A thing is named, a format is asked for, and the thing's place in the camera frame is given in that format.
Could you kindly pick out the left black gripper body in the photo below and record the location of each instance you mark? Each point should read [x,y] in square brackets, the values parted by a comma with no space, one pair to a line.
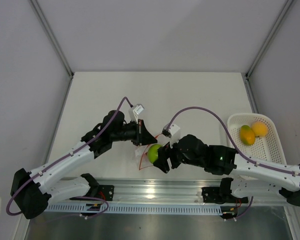
[128,133]

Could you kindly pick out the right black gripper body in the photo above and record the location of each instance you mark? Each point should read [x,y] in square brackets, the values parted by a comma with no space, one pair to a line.
[175,156]

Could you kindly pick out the green apple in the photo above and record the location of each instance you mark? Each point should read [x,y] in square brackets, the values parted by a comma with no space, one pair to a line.
[152,153]

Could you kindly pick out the clear zip top bag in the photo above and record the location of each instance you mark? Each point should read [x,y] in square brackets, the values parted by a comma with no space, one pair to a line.
[141,153]

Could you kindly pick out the yellow green mango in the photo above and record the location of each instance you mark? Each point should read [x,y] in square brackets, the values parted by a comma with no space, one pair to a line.
[247,136]

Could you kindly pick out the orange fruit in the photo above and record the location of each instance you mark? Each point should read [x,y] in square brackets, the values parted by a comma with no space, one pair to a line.
[259,128]

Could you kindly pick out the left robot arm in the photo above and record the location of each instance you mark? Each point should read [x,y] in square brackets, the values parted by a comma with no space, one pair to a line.
[33,191]

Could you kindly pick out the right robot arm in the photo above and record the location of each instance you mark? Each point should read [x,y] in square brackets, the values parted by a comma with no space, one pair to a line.
[244,176]

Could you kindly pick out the white perforated plastic basket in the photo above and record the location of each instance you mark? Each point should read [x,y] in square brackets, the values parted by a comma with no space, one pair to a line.
[266,148]

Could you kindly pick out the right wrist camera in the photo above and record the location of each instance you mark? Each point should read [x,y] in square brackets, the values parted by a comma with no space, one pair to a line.
[173,132]

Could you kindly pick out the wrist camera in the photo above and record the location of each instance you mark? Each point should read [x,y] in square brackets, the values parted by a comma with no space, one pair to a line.
[135,111]
[173,132]

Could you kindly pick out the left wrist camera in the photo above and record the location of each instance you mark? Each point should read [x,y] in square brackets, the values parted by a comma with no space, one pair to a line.
[135,111]

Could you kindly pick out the aluminium mounting rail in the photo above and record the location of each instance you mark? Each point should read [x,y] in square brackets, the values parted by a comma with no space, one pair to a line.
[135,191]

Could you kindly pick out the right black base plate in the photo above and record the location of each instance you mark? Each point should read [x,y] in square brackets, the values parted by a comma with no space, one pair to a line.
[218,195]

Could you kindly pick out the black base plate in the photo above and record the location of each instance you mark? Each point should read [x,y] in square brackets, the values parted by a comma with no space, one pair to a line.
[218,195]
[106,192]

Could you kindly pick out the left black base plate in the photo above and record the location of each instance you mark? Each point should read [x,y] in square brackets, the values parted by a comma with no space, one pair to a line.
[106,192]

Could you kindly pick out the white slotted cable duct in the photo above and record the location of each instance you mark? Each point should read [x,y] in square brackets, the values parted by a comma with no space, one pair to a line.
[122,208]

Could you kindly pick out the left corner frame post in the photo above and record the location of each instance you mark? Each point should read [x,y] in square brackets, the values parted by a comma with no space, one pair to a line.
[43,21]

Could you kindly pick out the corner frame post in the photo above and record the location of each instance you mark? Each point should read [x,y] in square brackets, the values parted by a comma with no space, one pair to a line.
[43,21]
[274,29]

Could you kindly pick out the right corner frame post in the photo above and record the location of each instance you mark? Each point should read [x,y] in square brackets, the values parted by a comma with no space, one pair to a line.
[274,29]

